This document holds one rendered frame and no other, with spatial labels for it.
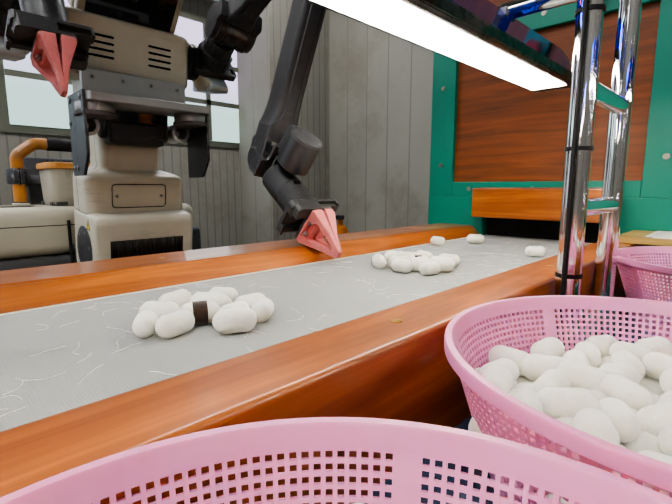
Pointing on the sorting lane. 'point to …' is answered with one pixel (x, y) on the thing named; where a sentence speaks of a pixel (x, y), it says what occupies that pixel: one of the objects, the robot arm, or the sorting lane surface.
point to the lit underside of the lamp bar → (441, 39)
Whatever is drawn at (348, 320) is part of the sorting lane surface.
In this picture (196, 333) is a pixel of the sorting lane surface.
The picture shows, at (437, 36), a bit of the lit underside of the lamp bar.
